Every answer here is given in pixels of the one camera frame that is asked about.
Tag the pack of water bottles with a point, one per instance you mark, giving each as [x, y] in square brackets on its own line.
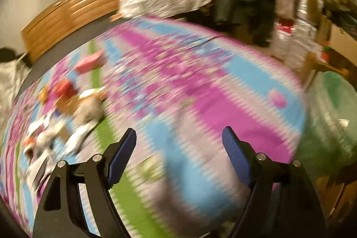
[304, 29]

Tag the brown white crumpled paper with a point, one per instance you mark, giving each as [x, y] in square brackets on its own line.
[89, 107]

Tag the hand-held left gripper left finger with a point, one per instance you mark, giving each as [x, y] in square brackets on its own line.
[122, 154]

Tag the white crumpled wrappers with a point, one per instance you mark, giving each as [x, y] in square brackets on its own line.
[53, 137]

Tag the red wrapper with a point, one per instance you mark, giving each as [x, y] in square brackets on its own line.
[65, 87]

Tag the black jacket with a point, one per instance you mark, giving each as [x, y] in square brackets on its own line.
[259, 3]

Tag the red green box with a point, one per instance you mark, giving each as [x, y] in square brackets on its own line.
[327, 53]

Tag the black plastic bag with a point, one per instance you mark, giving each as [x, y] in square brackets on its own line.
[340, 1]

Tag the pink blue printed quilt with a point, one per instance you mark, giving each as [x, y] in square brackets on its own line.
[181, 73]

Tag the pink toy block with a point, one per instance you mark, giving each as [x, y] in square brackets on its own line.
[90, 61]

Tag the silvery white crumpled cloth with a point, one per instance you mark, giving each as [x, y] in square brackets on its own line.
[12, 84]

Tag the brown cardboard box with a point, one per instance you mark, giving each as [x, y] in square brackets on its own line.
[343, 42]

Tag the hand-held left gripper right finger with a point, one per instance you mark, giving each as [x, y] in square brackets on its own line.
[234, 151]

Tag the wooden slatted headboard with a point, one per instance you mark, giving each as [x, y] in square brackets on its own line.
[69, 9]

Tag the green lined trash bin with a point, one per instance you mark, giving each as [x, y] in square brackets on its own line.
[329, 104]

